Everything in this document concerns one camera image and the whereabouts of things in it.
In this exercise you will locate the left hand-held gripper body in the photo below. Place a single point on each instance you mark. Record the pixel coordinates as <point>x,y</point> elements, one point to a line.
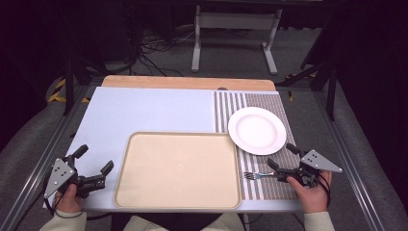
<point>60,175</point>

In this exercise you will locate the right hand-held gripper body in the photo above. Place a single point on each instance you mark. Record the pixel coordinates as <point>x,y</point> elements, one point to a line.
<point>316,161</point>

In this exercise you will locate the person's left hand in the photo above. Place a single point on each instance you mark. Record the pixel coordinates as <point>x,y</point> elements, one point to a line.
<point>68,199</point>

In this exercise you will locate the person's right hand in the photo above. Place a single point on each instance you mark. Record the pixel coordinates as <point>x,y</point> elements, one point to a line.
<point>310,194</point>

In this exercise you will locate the silver fork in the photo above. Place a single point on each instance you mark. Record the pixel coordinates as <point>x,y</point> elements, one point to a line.
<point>256,175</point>

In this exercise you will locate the striped woven placemat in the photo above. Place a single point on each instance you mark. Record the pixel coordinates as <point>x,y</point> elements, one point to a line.
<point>275,189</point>

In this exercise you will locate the white round plate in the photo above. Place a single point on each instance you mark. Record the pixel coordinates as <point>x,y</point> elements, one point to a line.
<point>257,131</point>

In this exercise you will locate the yellow black hazard tape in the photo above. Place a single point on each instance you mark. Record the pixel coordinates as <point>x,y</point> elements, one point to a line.
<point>57,93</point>

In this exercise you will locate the black tripod stand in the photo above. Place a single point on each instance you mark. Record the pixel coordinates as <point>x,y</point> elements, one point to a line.
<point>330,86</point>
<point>69,86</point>

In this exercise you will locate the person's left leg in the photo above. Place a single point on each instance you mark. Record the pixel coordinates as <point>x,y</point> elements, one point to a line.
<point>141,225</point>

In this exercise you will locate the person's leg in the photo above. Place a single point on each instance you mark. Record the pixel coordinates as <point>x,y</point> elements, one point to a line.
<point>224,224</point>
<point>141,225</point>

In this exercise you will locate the beige plastic tray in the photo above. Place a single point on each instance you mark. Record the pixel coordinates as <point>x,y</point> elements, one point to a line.
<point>178,170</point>

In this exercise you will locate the person's right leg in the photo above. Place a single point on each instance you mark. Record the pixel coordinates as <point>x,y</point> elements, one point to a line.
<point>224,224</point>

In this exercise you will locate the wooden board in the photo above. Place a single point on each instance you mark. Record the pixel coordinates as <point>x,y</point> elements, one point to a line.
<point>189,82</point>

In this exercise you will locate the white metal stand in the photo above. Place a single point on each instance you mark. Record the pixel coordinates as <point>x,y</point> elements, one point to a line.
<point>235,20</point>

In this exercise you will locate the aluminium frame rail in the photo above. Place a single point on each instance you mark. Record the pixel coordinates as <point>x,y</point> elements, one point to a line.
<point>349,160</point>
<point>41,160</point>

